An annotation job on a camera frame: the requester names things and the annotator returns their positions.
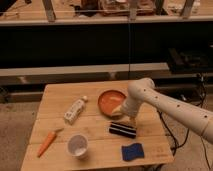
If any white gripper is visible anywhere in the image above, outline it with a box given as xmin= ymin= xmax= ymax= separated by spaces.
xmin=111 ymin=98 xmax=140 ymax=126

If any black white striped eraser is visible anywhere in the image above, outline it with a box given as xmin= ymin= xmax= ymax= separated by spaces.
xmin=109 ymin=122 xmax=136 ymax=138

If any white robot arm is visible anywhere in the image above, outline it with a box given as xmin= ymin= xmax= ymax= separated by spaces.
xmin=112 ymin=78 xmax=213 ymax=144

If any orange plate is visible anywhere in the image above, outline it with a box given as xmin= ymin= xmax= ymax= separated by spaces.
xmin=98 ymin=90 xmax=126 ymax=117

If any blue sponge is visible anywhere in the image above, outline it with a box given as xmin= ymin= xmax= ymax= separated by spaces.
xmin=121 ymin=143 xmax=144 ymax=161

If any long wooden shelf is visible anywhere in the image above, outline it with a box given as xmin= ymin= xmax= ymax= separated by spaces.
xmin=0 ymin=62 xmax=213 ymax=87

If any white bottle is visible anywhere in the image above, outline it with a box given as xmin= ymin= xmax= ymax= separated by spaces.
xmin=64 ymin=96 xmax=88 ymax=125

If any wooden table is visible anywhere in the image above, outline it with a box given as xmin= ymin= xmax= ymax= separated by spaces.
xmin=21 ymin=81 xmax=174 ymax=171

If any orange carrot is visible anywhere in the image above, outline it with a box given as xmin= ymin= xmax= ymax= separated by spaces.
xmin=37 ymin=128 xmax=62 ymax=158

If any black box on shelf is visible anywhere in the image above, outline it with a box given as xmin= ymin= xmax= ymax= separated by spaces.
xmin=167 ymin=48 xmax=213 ymax=74

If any black cable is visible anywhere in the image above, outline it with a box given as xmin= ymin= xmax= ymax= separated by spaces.
xmin=156 ymin=76 xmax=213 ymax=171

